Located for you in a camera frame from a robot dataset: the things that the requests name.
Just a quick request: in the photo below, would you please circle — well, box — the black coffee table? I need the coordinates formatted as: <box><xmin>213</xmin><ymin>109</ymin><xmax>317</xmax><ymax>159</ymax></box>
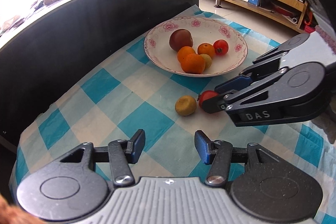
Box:
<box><xmin>0</xmin><ymin>0</ymin><xmax>203</xmax><ymax>154</ymax></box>

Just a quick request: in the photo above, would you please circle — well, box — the white floral plate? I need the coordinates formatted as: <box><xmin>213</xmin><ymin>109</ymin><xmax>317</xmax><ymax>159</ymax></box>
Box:
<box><xmin>143</xmin><ymin>16</ymin><xmax>248</xmax><ymax>77</ymax></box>

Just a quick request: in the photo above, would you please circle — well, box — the dark red plum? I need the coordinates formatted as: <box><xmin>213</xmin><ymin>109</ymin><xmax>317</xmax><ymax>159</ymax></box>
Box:
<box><xmin>169</xmin><ymin>29</ymin><xmax>194</xmax><ymax>52</ymax></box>

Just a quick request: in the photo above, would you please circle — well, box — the blue white checkered tablecloth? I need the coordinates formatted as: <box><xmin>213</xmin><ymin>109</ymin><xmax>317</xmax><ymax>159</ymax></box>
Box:
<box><xmin>8</xmin><ymin>4</ymin><xmax>336</xmax><ymax>224</ymax></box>

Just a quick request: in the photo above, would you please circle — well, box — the orange mandarin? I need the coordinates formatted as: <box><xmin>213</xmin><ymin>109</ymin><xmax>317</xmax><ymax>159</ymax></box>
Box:
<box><xmin>197</xmin><ymin>43</ymin><xmax>216</xmax><ymax>59</ymax></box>
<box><xmin>177</xmin><ymin>46</ymin><xmax>195</xmax><ymax>63</ymax></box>
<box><xmin>181</xmin><ymin>53</ymin><xmax>206</xmax><ymax>75</ymax></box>

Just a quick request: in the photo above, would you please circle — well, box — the large red tomato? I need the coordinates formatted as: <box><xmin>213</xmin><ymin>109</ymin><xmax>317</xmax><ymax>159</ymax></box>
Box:
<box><xmin>198</xmin><ymin>90</ymin><xmax>219</xmax><ymax>108</ymax></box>

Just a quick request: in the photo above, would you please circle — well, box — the brown kiwi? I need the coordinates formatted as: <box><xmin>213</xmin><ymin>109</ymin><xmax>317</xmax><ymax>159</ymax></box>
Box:
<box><xmin>175</xmin><ymin>96</ymin><xmax>197</xmax><ymax>117</ymax></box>
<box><xmin>200</xmin><ymin>53</ymin><xmax>213</xmax><ymax>70</ymax></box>

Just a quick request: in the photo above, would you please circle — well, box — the small red tomato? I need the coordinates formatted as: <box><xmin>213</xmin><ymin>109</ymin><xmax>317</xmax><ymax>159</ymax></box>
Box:
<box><xmin>213</xmin><ymin>39</ymin><xmax>229</xmax><ymax>56</ymax></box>

